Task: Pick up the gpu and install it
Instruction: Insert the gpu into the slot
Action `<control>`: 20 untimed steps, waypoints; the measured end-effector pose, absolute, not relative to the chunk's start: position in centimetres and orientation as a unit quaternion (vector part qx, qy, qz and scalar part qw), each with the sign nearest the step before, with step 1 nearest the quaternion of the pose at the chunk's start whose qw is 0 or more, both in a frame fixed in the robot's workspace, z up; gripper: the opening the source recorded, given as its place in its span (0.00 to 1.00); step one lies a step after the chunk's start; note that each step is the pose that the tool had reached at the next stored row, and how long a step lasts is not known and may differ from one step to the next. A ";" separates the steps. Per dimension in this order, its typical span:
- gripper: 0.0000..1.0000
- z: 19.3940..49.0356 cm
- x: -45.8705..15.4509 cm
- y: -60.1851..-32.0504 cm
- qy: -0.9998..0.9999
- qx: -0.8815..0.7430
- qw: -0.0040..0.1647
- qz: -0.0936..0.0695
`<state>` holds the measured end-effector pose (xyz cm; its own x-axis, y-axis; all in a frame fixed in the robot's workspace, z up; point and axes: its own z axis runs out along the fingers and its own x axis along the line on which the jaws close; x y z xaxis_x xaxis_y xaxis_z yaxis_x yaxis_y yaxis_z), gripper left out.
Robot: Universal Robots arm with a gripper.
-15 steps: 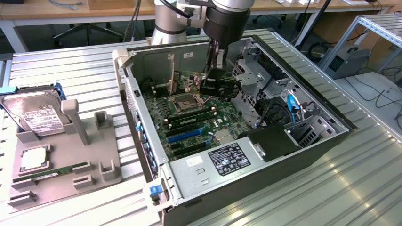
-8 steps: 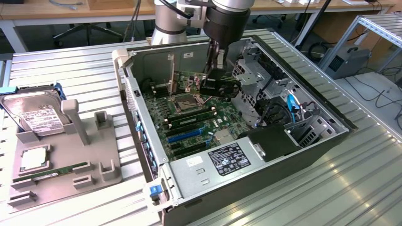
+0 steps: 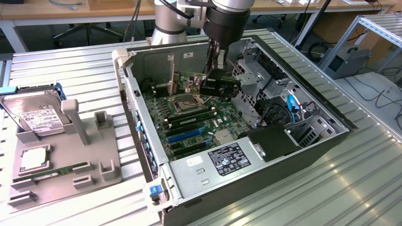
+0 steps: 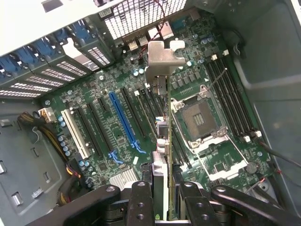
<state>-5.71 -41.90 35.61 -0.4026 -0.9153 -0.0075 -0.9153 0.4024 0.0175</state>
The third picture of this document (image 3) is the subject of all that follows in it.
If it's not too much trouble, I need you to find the metal disk bay cage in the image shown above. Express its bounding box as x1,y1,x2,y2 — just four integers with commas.
228,58,290,128

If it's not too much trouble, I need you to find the CPU socket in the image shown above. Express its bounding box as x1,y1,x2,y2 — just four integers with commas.
172,94,205,113

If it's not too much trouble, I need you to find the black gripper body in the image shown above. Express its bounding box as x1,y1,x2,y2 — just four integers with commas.
202,7,253,49

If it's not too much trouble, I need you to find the small silver chipset heatsink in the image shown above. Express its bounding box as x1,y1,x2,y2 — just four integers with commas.
216,130,233,144

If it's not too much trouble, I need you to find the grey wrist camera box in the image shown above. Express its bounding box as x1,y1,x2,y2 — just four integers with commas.
177,5,209,29

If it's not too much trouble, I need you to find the green motherboard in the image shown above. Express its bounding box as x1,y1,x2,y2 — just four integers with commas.
143,77,253,163

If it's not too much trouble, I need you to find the aluminium frame shelf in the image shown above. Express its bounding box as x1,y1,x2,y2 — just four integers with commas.
324,13,402,80

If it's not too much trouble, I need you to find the long blue expansion slot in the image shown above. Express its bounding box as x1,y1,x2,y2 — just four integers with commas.
168,131,205,144

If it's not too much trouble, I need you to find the black plastic air shroud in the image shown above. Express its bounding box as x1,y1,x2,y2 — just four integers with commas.
238,123,302,163

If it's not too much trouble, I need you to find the grey equipment box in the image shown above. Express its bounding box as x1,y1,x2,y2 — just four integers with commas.
320,46,372,80

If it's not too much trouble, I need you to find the grey power supply unit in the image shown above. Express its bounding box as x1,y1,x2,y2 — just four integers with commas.
164,136,268,201

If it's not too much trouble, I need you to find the open black PC case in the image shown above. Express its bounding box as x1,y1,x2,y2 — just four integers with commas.
113,34,360,226

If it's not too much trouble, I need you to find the silver CPU chip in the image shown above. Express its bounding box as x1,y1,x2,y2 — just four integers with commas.
19,148,50,171

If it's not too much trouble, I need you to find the grey parts rack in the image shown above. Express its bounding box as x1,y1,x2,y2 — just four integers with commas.
6,98,125,214

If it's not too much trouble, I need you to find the black power wire bundle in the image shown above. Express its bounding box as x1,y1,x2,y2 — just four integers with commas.
254,97,292,129

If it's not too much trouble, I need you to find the blue flat wire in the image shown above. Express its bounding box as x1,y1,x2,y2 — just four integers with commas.
286,94,300,123

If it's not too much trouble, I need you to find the perforated metal disk bay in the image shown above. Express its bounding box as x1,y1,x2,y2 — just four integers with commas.
285,113,350,149

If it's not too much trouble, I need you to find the green RAM stick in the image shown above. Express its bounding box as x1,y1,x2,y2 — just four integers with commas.
169,114,218,129
13,164,89,183

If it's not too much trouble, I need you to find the black office chair base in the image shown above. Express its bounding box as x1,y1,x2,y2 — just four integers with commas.
53,22,125,47
252,14,288,29

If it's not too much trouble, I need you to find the long black expansion slot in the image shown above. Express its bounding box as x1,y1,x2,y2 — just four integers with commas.
172,141,208,153
165,125,202,137
173,147,210,160

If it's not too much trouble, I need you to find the blue plastic disk caddy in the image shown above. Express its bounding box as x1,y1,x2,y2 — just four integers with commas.
0,80,67,102

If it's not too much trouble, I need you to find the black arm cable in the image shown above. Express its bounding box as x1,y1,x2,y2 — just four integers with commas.
157,0,193,20

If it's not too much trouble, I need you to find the graphics card with metal bracket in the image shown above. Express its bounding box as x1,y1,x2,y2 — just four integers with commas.
168,53,244,97

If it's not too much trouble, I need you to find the silver hard disk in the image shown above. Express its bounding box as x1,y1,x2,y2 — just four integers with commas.
0,90,73,137

